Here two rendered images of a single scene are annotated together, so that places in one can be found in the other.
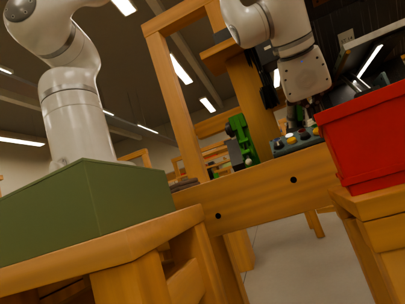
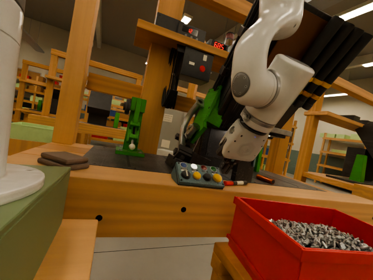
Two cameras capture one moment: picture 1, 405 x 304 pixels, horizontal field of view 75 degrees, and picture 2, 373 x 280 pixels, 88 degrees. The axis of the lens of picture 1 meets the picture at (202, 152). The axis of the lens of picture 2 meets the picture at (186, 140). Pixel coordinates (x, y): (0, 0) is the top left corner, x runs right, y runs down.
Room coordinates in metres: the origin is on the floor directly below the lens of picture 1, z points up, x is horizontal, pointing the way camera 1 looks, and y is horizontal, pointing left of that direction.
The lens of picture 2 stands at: (0.26, 0.15, 1.05)
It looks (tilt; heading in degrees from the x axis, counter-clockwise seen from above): 2 degrees down; 324
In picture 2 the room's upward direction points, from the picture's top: 11 degrees clockwise
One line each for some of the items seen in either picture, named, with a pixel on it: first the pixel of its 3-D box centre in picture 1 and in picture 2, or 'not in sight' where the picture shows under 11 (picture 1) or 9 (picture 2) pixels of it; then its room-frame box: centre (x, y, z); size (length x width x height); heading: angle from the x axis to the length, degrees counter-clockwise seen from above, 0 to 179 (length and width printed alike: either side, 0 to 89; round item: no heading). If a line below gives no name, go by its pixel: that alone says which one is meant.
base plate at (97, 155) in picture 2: not in sight; (208, 170); (0.95, -0.52, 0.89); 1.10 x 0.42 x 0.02; 73
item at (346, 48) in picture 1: (359, 64); (242, 129); (0.83, -0.57, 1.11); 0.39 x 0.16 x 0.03; 163
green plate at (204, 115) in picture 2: not in sight; (212, 110); (0.91, -0.44, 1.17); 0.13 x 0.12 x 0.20; 73
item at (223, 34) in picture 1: (229, 36); (168, 26); (1.24, -0.31, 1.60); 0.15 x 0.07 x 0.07; 73
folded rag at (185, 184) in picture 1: (182, 186); (64, 160); (0.86, 0.10, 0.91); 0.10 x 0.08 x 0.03; 34
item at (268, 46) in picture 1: (275, 49); (193, 66); (1.18, -0.48, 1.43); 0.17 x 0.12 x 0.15; 73
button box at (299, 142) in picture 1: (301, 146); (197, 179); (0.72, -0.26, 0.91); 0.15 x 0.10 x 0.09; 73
